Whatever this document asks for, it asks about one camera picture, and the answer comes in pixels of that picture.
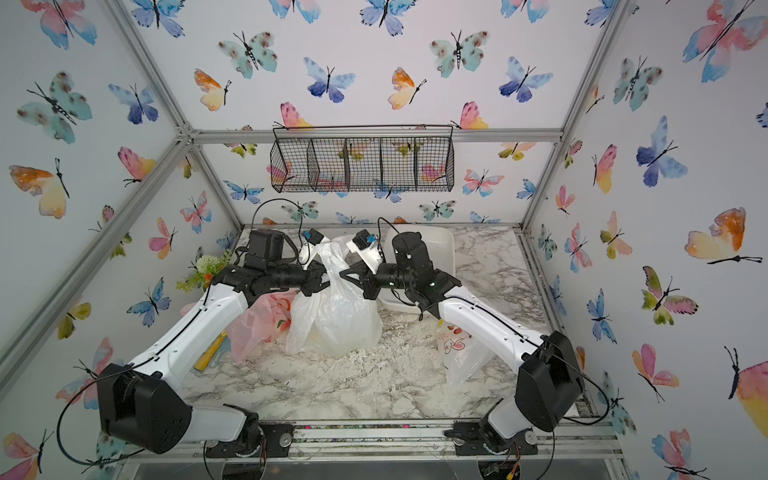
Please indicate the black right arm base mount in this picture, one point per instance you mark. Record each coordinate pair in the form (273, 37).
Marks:
(502, 431)

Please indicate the potted flower plant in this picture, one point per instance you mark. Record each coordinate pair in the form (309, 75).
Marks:
(204, 269)

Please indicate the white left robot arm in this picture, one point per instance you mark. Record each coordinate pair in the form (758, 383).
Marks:
(140, 403)

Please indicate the yellow toy shovel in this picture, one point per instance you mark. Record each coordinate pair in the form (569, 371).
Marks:
(213, 354)

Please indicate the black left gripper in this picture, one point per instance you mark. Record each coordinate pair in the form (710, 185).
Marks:
(314, 280)

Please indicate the aluminium front rail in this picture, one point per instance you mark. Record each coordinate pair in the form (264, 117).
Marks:
(337, 440)

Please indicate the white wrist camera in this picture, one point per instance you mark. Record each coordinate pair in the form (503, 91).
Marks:
(311, 239)
(367, 247)

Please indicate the white rectangular tray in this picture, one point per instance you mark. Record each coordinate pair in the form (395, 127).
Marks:
(441, 248)

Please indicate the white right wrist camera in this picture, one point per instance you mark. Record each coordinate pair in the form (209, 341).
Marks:
(367, 247)

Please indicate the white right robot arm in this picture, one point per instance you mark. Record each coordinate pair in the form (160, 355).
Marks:
(548, 378)

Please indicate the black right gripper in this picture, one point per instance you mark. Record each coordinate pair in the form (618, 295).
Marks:
(368, 279)

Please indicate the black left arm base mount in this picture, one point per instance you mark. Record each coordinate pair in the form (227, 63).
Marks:
(257, 439)

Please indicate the lemon print plastic bag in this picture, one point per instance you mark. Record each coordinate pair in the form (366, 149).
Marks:
(337, 320)

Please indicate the black wire wall basket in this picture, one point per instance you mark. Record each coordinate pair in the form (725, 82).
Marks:
(363, 159)

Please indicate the pink plastic bag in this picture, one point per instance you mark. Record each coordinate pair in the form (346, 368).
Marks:
(246, 327)

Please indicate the clear white plastic bag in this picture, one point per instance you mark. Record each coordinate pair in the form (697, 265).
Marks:
(462, 355)

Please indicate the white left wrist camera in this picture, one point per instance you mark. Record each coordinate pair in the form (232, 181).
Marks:
(311, 239)

